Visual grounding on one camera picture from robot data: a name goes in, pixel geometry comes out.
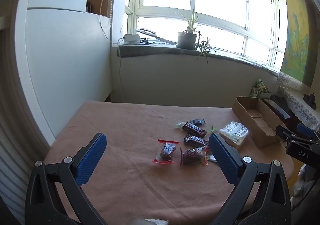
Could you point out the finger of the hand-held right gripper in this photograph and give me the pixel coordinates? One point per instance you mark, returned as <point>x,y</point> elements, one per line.
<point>283,132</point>
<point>303,129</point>

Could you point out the landscape wall scroll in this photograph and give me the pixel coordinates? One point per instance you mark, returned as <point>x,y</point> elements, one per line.
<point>297,35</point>

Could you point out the cardboard box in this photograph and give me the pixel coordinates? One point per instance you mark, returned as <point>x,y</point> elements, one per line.
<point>262,137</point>

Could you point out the pale green candy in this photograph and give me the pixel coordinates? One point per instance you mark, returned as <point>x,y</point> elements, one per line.
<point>180,125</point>

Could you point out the orange egg snack packet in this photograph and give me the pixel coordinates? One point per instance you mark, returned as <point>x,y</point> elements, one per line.
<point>193,155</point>

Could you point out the white power box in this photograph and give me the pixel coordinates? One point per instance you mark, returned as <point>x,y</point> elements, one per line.
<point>132,38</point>

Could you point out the person's left hand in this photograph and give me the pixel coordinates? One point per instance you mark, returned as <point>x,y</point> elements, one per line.
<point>156,222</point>

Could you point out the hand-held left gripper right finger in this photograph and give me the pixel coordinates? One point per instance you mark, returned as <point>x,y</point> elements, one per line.
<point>225,157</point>

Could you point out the white wardrobe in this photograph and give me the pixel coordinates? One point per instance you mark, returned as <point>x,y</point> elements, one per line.
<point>62,52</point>

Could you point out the grey windowsill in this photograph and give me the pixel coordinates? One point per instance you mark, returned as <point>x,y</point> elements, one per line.
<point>162,51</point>

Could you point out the green candy packet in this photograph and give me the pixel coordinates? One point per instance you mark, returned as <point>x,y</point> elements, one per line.
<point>213,129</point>

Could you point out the black candy packet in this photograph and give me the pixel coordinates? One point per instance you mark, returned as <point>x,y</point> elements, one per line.
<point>197,122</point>

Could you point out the potted spider plant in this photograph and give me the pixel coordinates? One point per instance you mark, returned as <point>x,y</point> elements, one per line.
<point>186,40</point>

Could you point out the lace covered side table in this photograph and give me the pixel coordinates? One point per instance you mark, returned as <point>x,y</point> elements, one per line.
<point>302,107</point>

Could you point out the teal snack packet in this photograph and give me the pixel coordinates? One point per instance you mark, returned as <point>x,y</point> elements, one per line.
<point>211,158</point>

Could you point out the clear sandwich bread packet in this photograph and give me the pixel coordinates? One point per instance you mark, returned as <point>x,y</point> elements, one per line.
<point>235,132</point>

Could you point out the dark tea set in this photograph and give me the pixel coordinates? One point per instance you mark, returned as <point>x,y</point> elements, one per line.
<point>310,100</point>

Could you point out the white ribbed panel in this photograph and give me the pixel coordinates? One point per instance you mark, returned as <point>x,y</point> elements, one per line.
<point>15,165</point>

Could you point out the clear red-edged snack packet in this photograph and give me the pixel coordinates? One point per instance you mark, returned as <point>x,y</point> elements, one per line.
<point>166,152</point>

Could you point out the pink blanket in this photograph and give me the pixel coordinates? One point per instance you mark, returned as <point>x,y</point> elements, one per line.
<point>125,127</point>

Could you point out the dark red box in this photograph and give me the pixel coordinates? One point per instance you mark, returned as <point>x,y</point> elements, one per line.
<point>272,106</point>

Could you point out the brown chocolate bar packet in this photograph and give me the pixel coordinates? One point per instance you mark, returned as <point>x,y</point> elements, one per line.
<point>195,129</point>
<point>195,140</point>

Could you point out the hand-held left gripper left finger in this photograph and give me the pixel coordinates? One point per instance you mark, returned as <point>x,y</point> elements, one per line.
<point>91,157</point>

